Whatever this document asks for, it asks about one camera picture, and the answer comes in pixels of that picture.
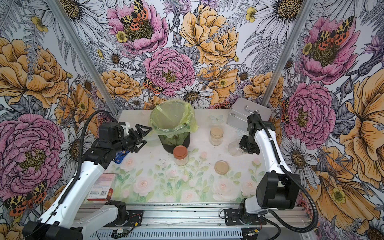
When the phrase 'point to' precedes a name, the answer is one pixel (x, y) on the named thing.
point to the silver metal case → (239, 110)
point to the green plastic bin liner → (173, 118)
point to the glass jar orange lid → (180, 154)
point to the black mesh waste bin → (169, 143)
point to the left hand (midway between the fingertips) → (150, 138)
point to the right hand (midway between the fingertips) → (245, 152)
